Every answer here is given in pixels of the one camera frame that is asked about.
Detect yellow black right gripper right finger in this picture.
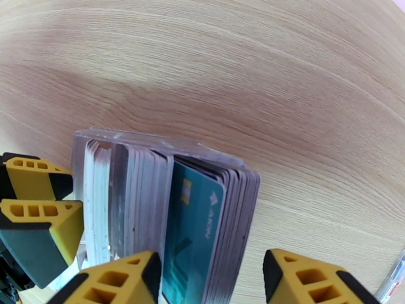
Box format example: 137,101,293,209
262,248,381,304

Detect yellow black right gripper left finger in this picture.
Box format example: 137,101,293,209
47,250,163,304

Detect teal credit card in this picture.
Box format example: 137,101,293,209
160,160,227,304

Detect white plastic cards bundle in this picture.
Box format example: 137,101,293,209
83,140,112,266

